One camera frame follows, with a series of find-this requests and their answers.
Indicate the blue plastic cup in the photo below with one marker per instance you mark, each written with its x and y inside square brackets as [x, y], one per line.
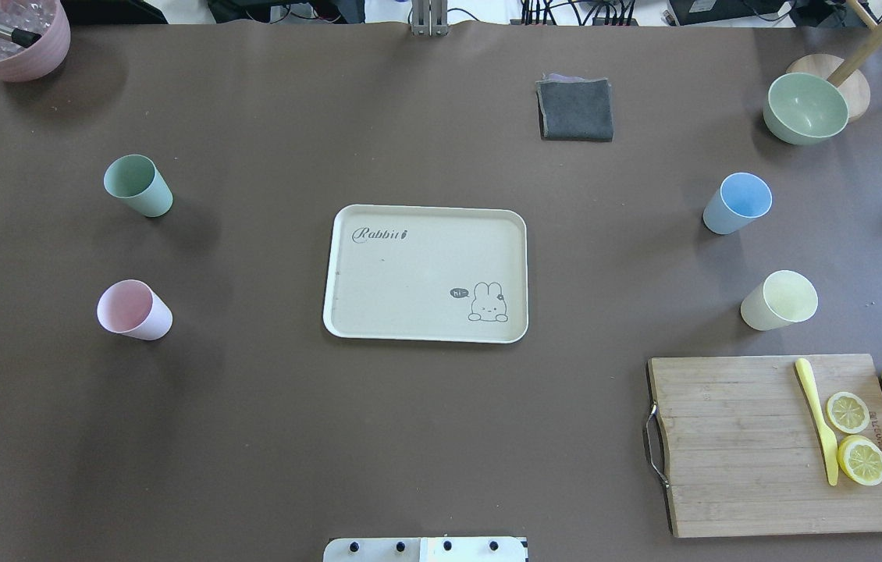
[740, 199]

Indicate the pink plastic cup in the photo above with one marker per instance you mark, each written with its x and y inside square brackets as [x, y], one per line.
[132, 309]

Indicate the green plastic cup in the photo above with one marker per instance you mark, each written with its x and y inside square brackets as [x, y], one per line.
[135, 180]

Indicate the yellow plastic cup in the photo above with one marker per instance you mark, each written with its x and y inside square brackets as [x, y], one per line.
[784, 298]

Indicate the cream rabbit tray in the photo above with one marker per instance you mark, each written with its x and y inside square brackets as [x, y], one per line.
[427, 273]

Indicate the grey folded cloth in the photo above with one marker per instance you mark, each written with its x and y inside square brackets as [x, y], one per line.
[572, 108]

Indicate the wooden cutting board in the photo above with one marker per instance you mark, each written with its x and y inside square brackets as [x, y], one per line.
[740, 454]

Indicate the green bowl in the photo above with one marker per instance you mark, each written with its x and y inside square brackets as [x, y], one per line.
[803, 109]

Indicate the upper lemon slice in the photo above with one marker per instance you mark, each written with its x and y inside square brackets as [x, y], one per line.
[847, 413]

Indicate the lemon slice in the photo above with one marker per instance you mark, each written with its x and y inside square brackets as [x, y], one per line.
[847, 413]
[861, 460]

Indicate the yellow plastic knife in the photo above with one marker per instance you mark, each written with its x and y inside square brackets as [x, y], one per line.
[827, 438]

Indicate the wooden cup stand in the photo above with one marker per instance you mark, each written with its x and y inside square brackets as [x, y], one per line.
[844, 73]

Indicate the lower lemon slice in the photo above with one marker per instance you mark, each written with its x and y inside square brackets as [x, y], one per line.
[861, 460]

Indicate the pink bowl with ice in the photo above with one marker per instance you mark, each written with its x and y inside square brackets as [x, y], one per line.
[34, 39]

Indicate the metal camera post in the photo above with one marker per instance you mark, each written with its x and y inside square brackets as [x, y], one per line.
[429, 18]

